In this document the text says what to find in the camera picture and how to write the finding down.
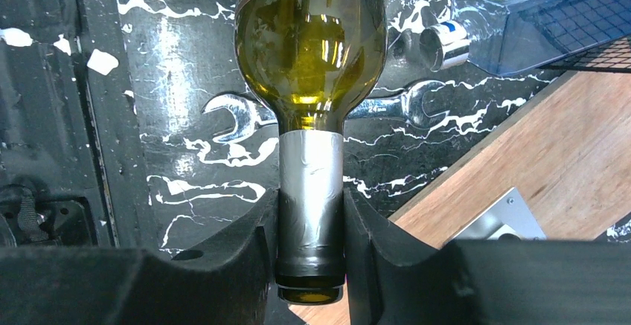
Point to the black wire wine rack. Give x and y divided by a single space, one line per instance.
563 29

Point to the silver combination wrench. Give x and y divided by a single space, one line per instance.
410 105

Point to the blue label clear bottle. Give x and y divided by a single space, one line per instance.
486 33

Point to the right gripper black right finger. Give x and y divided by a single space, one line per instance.
394 278

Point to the dark bottle silver cap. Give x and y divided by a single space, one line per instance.
311 62

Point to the grey metal bracket stand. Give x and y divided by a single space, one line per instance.
508 217

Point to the brown wooden board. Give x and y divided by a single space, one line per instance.
567 152

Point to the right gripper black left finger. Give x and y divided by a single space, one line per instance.
223 280

